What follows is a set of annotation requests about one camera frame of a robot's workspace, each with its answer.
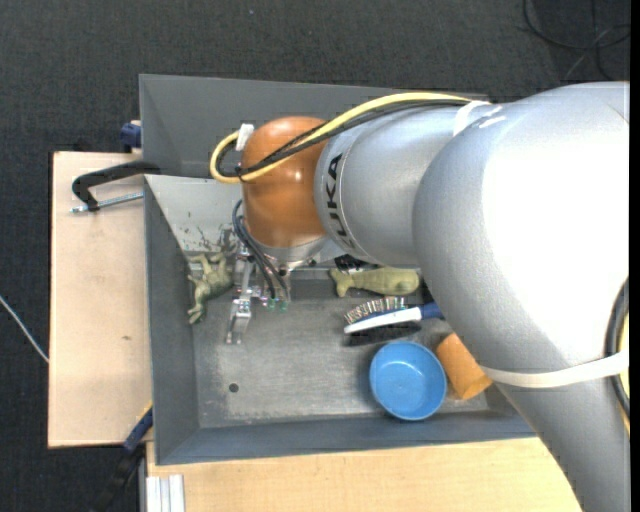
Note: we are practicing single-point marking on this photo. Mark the grey metal bin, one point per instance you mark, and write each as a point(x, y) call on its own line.
point(300, 365)

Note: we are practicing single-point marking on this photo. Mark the green toy dinosaur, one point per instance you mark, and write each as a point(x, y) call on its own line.
point(212, 282)

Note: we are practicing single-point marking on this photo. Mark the pale wood flat board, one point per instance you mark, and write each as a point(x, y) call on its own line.
point(100, 310)

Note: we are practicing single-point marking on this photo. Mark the orange cup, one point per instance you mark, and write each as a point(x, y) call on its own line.
point(462, 370)

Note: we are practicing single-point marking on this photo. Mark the green toy whale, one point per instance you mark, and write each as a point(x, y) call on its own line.
point(385, 281)

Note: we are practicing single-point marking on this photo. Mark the white and blue brush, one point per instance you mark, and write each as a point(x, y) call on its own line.
point(385, 319)

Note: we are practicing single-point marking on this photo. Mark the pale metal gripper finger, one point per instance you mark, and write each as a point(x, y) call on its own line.
point(244, 320)
point(231, 320)

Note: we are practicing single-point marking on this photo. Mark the blue bowl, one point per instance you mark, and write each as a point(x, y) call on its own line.
point(407, 381)

